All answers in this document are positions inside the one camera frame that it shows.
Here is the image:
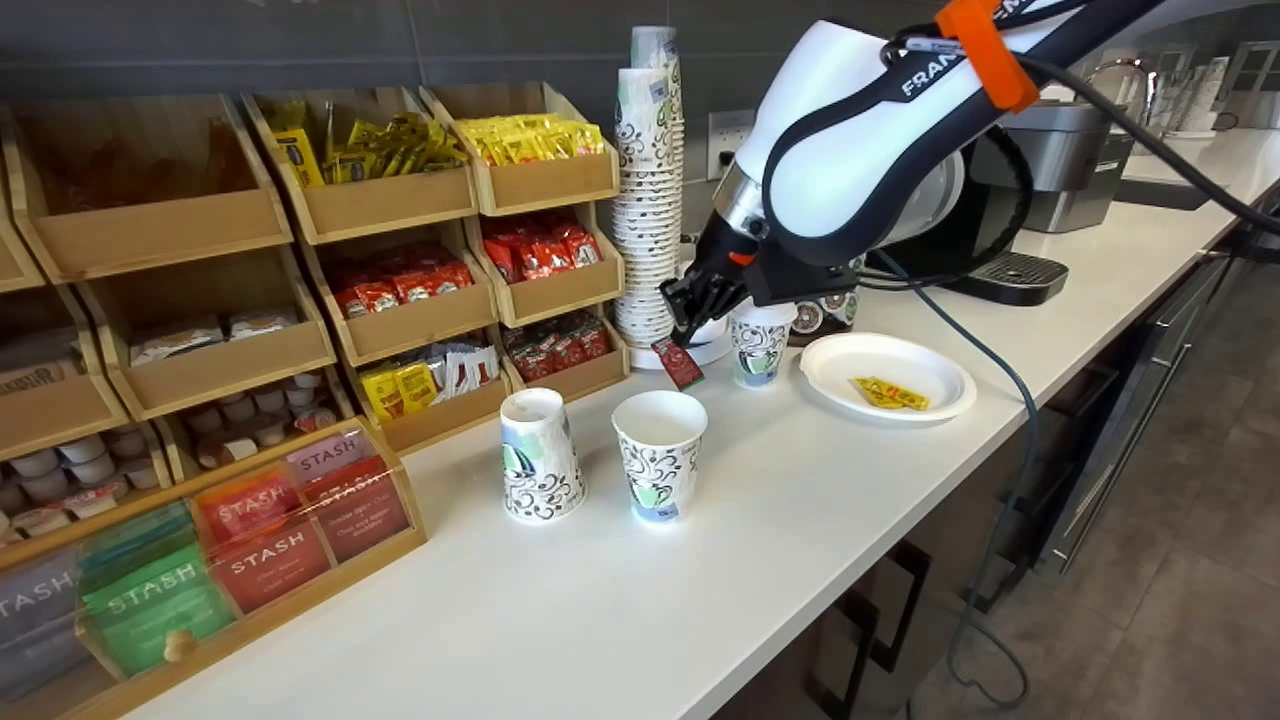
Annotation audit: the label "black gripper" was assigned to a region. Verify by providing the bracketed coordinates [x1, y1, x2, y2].
[660, 213, 792, 356]

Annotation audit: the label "small patterned paper cup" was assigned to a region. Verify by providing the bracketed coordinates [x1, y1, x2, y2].
[724, 301, 800, 392]

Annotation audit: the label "dark red sachet pile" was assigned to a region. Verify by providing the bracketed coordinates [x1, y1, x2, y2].
[509, 317, 619, 385]

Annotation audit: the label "upright patterned paper cup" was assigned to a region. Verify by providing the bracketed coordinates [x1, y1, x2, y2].
[607, 389, 713, 529]

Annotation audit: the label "bright red sachet pile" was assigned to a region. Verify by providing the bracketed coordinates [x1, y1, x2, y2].
[478, 216, 604, 284]

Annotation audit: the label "inverted patterned paper cup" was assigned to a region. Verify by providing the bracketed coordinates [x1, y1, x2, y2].
[496, 385, 582, 529]

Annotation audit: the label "bright yellow sachet pile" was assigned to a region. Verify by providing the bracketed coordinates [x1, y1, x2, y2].
[456, 112, 613, 167]

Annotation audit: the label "wooden tray organizer rack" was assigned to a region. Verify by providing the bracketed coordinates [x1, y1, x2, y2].
[0, 81, 633, 552]

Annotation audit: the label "dark yellow sachet pile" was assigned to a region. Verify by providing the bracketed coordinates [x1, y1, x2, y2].
[271, 99, 470, 187]

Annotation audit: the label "creamer cup pile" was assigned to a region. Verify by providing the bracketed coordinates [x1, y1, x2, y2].
[185, 374, 345, 474]
[0, 428, 163, 539]

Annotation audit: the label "white plate under lids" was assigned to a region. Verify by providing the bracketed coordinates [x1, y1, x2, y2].
[627, 331, 738, 375]

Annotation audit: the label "stack of patterned cups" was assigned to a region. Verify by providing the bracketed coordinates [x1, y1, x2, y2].
[613, 61, 686, 356]

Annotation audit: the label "coffee pod carousel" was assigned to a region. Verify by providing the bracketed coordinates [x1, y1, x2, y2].
[783, 284, 864, 342]

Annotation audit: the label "white paper plate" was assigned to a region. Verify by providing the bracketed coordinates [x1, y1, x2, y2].
[794, 330, 981, 428]

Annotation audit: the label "white blue packet pile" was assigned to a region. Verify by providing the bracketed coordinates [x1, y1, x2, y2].
[429, 342, 504, 400]

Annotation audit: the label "taller stack of cups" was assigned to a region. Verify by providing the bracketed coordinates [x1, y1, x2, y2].
[627, 19, 682, 74]

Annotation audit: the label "yellow packet pile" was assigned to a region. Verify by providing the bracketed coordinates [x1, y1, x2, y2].
[359, 361, 443, 422]

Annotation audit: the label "maroon Stash tea packs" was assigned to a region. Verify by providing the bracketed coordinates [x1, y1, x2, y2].
[282, 428, 410, 563]

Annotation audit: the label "black silver Keurig machine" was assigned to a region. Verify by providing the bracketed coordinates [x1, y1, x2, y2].
[855, 95, 1120, 309]

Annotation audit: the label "wooden tea box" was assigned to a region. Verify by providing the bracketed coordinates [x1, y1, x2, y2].
[0, 418, 432, 720]

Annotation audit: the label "red Stash tea packs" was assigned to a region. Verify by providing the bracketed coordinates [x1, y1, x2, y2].
[195, 469, 332, 614]

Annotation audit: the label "dark countertop sink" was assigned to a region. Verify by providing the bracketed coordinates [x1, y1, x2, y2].
[1111, 176, 1225, 216]

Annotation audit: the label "green Stash tea packs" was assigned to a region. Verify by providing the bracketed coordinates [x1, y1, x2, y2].
[76, 507, 242, 679]

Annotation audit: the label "grey Stash tea packs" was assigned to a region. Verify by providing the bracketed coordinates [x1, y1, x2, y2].
[0, 548, 104, 710]

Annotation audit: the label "white wall outlet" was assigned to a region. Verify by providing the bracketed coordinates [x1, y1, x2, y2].
[703, 109, 760, 185]

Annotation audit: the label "teal cable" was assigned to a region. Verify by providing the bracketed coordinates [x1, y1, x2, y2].
[864, 249, 1044, 711]

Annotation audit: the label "black cabinet handle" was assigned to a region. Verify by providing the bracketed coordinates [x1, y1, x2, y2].
[877, 535, 936, 672]
[809, 588, 888, 720]

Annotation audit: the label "orange cable strap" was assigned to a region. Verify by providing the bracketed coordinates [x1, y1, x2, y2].
[932, 0, 1044, 115]

